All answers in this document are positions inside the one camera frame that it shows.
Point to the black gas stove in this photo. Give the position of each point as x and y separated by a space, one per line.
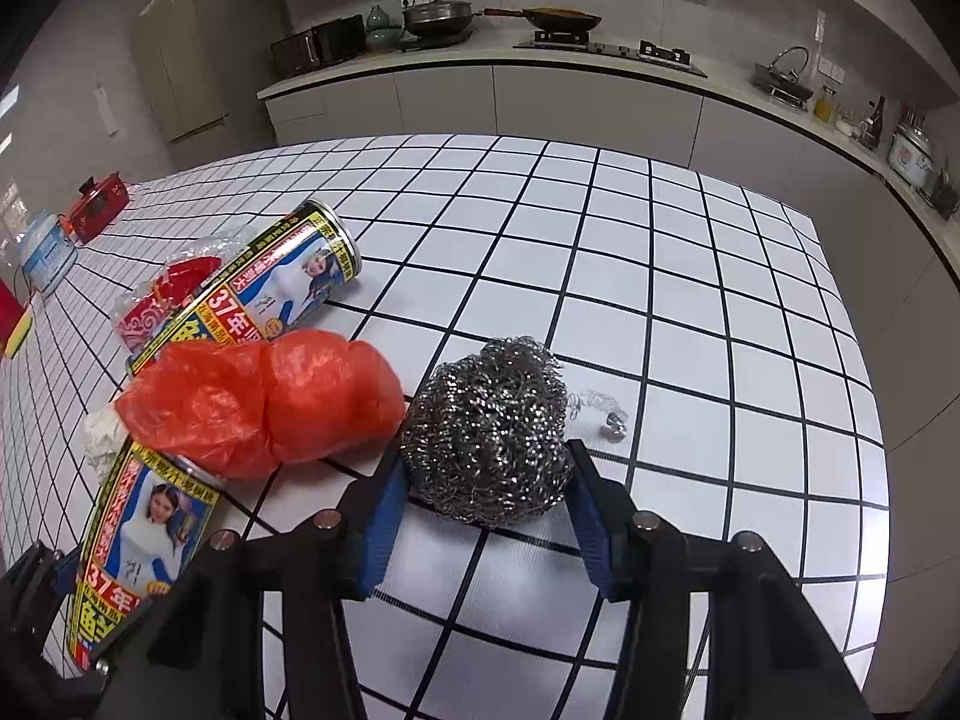
600 51

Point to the small foil scrap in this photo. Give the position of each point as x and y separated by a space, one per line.
615 426

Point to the yellow printed can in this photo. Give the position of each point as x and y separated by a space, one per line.
150 540
285 277

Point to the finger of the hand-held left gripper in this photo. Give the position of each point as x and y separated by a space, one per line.
34 577

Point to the small clear plastic scrap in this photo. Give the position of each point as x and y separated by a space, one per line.
592 401

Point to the small yellow sponge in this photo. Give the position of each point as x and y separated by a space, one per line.
19 331

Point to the white tub with blue label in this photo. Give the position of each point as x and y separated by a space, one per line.
46 255

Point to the red thermos flask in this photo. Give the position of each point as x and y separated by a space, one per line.
6 307

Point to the green ceramic jar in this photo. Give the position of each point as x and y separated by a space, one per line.
381 34

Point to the white rice cooker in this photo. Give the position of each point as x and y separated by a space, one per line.
911 157

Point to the yellow oil bottle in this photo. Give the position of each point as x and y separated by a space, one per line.
825 106

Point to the steel chopstick holder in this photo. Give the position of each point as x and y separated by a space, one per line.
910 118

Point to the beige refrigerator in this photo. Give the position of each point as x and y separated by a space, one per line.
180 52

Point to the red plastic bag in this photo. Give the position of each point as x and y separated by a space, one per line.
300 390

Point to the grey pot with lid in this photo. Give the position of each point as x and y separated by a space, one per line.
439 17

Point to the black microwave oven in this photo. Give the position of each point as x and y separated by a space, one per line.
315 45

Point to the crumpled white tissue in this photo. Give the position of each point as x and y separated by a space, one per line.
101 439

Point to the black utensil holder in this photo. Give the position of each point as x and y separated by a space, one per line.
946 195

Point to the clear wrapper with red pattern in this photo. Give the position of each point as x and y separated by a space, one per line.
150 315

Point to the dark glass bottle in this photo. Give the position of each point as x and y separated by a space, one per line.
874 126

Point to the small red pot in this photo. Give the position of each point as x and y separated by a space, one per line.
94 208

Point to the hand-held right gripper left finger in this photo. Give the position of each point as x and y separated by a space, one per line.
379 532

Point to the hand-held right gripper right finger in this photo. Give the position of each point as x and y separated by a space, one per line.
596 532

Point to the steel wool scourer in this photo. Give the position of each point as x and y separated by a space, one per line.
487 427

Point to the small white jar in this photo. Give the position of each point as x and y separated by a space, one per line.
849 124

